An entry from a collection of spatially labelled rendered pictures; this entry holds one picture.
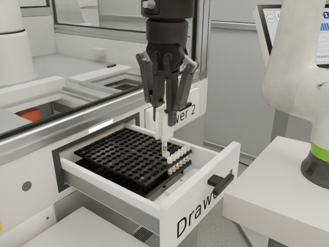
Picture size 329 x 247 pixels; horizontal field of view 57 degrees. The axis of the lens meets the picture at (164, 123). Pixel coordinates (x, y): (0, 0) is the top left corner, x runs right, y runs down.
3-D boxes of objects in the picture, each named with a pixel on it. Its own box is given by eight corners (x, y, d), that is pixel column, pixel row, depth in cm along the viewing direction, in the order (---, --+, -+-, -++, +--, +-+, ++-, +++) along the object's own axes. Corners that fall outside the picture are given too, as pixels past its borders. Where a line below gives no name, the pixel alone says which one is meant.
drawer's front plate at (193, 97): (198, 115, 114) (199, 87, 110) (150, 144, 93) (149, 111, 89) (194, 114, 115) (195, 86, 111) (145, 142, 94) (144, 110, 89)
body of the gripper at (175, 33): (134, 17, 52) (135, 70, 56) (175, 22, 48) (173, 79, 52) (160, 15, 58) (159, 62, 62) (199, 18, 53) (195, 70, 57)
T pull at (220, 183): (234, 179, 62) (235, 173, 61) (217, 197, 56) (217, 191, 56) (218, 173, 64) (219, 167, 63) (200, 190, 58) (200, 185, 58)
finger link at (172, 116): (172, 100, 59) (184, 103, 58) (171, 123, 61) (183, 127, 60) (167, 102, 58) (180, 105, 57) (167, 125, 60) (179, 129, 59)
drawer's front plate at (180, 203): (236, 181, 75) (241, 142, 70) (167, 257, 53) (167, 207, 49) (230, 179, 76) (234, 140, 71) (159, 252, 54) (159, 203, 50)
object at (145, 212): (227, 177, 74) (229, 155, 71) (164, 240, 55) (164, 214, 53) (112, 134, 96) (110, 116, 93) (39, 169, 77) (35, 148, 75)
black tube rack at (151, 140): (191, 172, 75) (192, 149, 73) (145, 209, 62) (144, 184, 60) (126, 147, 87) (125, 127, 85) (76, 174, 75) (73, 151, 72)
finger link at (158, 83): (158, 53, 54) (152, 52, 55) (153, 110, 59) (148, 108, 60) (170, 50, 57) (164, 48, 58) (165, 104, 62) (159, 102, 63)
